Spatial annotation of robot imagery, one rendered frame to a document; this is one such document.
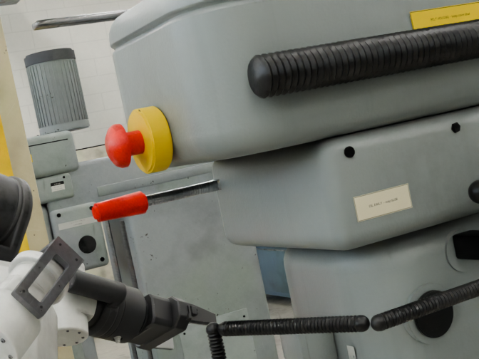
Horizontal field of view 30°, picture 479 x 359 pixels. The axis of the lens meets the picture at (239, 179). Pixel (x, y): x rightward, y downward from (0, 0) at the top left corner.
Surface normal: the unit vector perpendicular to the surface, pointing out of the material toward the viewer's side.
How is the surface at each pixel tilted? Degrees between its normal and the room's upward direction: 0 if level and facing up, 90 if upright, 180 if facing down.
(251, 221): 90
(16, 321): 74
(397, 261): 82
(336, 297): 90
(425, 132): 81
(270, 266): 90
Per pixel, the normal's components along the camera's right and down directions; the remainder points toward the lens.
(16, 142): 0.45, -0.04
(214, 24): -0.21, 0.10
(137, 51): -0.87, 0.20
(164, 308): 0.70, -0.47
